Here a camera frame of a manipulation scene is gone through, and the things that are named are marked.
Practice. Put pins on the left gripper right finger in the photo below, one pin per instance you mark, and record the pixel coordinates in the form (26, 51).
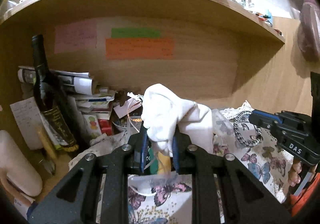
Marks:
(183, 153)

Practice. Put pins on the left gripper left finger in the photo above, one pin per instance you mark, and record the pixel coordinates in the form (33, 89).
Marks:
(140, 144)

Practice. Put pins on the white soft cloth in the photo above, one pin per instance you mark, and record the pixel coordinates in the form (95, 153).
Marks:
(163, 111)

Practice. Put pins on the person right hand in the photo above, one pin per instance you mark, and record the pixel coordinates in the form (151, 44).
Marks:
(295, 170)

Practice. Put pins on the butterfly print lace cloth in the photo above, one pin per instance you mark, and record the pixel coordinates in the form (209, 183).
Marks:
(234, 184)

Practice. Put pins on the stack of papers and books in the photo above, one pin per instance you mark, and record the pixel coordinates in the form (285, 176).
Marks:
(91, 104)

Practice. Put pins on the yellow candle stick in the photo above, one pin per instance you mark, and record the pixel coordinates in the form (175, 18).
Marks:
(46, 142)

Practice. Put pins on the dark wine bottle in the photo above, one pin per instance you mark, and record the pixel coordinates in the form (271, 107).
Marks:
(51, 100)

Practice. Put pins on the orange paper note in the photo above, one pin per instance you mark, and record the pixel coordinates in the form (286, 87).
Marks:
(139, 48)

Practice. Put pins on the handwritten white paper note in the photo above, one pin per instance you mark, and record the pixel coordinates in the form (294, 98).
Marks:
(27, 117)

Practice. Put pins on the green paper note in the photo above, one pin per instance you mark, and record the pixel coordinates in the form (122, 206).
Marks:
(135, 33)

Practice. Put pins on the maroon curtain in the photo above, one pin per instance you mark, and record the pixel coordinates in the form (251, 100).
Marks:
(308, 31)

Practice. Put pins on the pink paper note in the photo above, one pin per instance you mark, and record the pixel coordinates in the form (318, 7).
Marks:
(77, 36)

